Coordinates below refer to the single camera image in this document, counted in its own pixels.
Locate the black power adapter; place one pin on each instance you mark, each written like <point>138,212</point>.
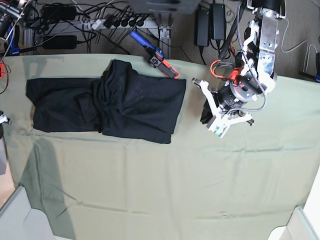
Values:
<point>202,28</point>
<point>218,21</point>

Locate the light green table cloth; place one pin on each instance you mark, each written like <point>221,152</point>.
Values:
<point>198,187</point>

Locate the white bin right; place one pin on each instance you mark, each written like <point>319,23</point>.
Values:
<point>297,228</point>

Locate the blue clamp at right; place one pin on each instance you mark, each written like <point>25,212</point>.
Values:
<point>315,75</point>

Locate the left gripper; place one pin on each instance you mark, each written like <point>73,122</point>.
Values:
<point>212,108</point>

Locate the black power adapter left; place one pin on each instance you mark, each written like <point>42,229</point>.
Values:
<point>202,28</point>

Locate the blue clamp at left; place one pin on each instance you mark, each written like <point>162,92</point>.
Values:
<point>11,47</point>

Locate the white bin left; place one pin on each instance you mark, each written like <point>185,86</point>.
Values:
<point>19,221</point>

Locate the blue orange bar clamp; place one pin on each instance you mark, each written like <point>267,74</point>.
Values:
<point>157,58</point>

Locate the black power brick on floor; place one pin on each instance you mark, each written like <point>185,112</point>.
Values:
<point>60,42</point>

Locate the white power strip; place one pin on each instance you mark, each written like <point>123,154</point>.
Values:
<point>125,23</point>

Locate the black power adapter right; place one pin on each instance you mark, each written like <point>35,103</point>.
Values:
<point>218,21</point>

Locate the orange block at left edge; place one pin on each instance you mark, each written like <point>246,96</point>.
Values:
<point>1,71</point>

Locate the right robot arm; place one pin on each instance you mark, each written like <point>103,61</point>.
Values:
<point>11,11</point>

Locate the black T-shirt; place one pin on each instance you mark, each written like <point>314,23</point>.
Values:
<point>121,103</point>

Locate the aluminium frame post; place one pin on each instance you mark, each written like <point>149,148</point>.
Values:
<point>164,22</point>

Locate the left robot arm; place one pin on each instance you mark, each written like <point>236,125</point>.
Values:
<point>249,80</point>

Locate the white bin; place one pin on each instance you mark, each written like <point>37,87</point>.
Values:
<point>297,228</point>
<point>19,221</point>

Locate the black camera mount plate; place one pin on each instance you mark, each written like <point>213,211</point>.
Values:
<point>164,6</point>

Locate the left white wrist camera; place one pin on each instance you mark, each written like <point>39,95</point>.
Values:
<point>217,126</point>

